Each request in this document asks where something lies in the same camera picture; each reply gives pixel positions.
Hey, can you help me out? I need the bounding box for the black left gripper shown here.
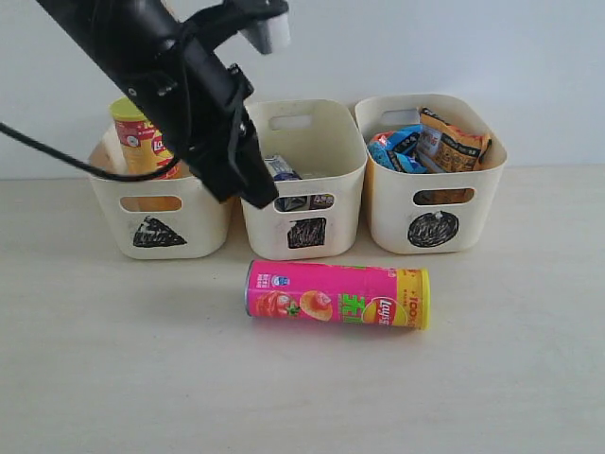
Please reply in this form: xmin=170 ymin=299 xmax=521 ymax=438
xmin=101 ymin=27 xmax=279 ymax=209

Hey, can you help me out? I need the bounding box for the white blue milk carton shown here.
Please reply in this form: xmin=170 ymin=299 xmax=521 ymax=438
xmin=264 ymin=155 xmax=308 ymax=212

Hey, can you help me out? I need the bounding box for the purple juice carton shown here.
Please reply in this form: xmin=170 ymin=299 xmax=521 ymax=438
xmin=309 ymin=194 xmax=335 ymax=210

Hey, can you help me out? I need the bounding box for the yellow Lays chips can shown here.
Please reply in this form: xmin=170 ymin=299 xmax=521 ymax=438
xmin=109 ymin=96 xmax=195 ymax=213

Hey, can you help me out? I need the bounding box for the blue instant noodle bag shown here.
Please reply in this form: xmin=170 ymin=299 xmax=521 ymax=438
xmin=368 ymin=124 xmax=428 ymax=174

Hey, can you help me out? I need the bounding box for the pink Lays chips can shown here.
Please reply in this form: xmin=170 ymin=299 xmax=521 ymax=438
xmin=245 ymin=260 xmax=431 ymax=330

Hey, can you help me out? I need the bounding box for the orange instant noodle bag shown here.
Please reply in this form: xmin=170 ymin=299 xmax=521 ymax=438
xmin=415 ymin=106 xmax=493 ymax=205

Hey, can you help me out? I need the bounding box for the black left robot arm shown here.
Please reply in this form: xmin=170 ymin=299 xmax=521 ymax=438
xmin=40 ymin=1 xmax=289 ymax=208

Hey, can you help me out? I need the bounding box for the cream bin with triangle mark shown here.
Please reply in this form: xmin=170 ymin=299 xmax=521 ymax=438
xmin=90 ymin=122 xmax=233 ymax=260

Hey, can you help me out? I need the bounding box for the cream bin with square mark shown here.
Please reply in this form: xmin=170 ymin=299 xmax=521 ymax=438
xmin=242 ymin=99 xmax=368 ymax=260

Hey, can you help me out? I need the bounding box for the cream bin with circle mark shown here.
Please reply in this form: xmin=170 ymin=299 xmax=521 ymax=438
xmin=354 ymin=94 xmax=507 ymax=254

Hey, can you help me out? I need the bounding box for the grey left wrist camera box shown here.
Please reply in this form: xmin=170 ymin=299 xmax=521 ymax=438
xmin=181 ymin=0 xmax=293 ymax=57

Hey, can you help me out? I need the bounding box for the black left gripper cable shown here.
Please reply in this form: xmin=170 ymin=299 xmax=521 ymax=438
xmin=0 ymin=18 xmax=256 ymax=183

